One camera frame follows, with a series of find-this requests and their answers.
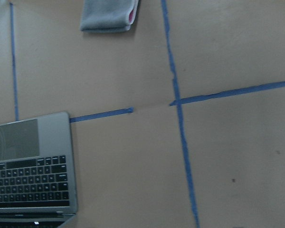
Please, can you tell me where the grey laptop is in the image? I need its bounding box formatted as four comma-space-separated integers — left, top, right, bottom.
0, 112, 77, 228

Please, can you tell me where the folded grey cloth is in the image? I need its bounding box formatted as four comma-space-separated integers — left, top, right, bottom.
80, 0, 139, 33

